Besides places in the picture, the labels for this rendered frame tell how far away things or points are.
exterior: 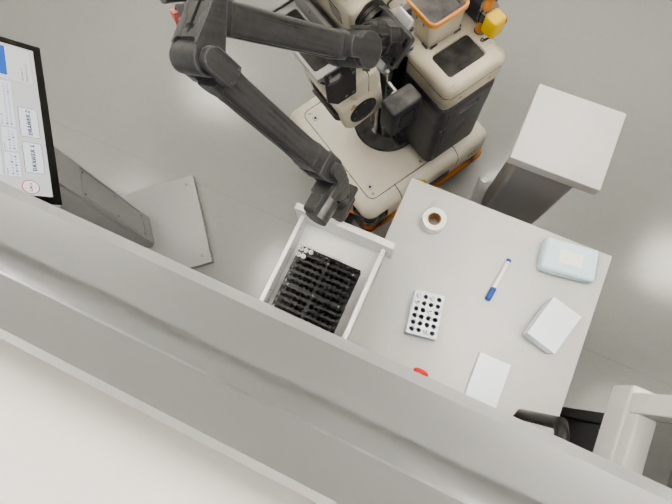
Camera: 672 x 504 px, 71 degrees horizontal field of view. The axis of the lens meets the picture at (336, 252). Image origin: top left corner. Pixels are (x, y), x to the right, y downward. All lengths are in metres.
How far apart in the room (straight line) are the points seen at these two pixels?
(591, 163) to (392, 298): 0.74
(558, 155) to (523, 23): 1.38
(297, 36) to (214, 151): 1.57
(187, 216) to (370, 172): 0.90
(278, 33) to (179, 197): 1.56
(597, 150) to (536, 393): 0.76
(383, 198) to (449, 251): 0.62
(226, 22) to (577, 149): 1.15
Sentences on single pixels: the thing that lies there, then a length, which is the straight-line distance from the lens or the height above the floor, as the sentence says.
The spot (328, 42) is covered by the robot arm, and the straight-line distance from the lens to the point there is 1.03.
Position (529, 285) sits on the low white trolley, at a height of 0.76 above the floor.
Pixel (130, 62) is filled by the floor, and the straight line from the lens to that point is 2.92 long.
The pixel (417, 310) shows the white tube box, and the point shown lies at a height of 0.80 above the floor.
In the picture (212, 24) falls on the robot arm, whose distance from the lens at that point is 0.84.
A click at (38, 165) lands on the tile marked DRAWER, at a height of 1.00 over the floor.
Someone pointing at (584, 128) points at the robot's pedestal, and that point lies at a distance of 1.70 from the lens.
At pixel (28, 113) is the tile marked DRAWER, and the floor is 1.00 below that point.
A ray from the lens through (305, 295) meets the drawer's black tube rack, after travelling 1.24.
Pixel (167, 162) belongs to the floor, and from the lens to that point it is 2.54.
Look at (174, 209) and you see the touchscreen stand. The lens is 2.38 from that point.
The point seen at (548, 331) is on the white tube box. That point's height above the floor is 0.81.
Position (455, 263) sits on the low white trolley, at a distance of 1.42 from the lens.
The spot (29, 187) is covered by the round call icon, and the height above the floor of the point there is 1.02.
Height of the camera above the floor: 2.12
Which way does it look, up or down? 75 degrees down
